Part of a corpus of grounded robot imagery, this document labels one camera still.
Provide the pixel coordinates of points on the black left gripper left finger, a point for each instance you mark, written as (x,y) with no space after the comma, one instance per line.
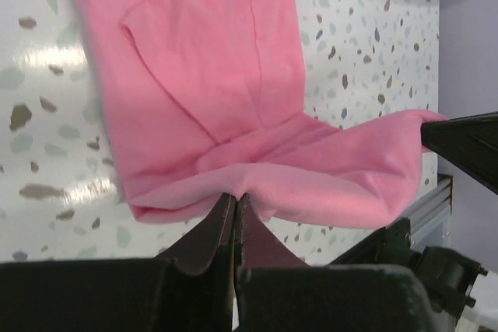
(188,287)

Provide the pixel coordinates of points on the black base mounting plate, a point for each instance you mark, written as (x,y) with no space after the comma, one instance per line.
(447,276)

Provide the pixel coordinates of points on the aluminium rail frame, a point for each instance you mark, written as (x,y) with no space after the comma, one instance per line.
(430,216)

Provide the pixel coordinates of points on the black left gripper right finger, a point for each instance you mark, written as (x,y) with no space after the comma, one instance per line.
(277,291)

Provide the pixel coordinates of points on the pink t shirt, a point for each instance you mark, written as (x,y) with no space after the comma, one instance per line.
(205,97)

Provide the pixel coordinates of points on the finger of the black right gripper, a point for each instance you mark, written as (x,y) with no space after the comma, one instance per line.
(469,143)

